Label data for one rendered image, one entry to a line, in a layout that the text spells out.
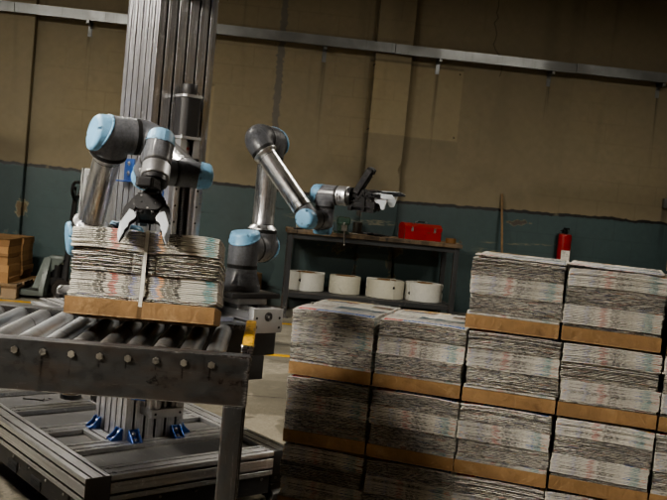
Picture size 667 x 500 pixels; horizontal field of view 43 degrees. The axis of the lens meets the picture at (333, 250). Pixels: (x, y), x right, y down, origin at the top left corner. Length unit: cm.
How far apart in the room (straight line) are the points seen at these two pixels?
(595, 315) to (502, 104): 720
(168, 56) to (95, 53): 641
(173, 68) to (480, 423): 169
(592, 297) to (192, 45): 171
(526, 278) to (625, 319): 31
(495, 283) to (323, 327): 58
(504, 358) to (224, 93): 708
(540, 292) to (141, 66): 168
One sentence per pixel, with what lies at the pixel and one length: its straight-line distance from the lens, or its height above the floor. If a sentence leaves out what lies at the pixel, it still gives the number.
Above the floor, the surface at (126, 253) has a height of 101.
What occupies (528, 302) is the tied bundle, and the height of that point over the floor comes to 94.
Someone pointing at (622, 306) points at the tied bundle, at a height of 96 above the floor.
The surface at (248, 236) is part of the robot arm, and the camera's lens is 325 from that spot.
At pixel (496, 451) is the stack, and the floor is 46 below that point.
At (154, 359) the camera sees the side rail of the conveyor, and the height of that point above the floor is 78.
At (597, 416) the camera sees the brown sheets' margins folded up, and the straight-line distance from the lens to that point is 273.
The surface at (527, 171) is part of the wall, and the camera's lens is 979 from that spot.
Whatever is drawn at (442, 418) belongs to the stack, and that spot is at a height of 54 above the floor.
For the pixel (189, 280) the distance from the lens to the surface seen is 220.
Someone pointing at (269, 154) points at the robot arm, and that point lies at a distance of 324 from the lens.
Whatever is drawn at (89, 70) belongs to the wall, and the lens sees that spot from 966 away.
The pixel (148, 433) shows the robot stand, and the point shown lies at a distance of 339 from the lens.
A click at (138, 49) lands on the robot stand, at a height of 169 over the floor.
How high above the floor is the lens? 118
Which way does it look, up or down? 3 degrees down
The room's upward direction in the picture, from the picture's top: 5 degrees clockwise
